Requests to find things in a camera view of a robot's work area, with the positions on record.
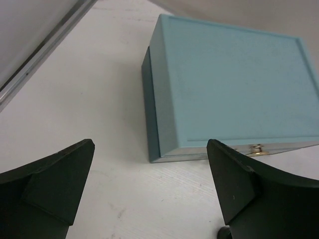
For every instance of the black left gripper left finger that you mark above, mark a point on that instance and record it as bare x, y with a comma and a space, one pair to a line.
40, 200

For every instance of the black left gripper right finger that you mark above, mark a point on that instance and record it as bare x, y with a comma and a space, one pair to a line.
259, 201

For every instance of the clear acrylic drawer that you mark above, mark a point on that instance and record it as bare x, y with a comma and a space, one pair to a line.
200, 153

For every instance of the light blue drawer box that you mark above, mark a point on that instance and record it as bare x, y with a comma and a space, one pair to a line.
205, 80

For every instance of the aluminium frame rail left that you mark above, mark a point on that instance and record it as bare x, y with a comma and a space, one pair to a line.
30, 30

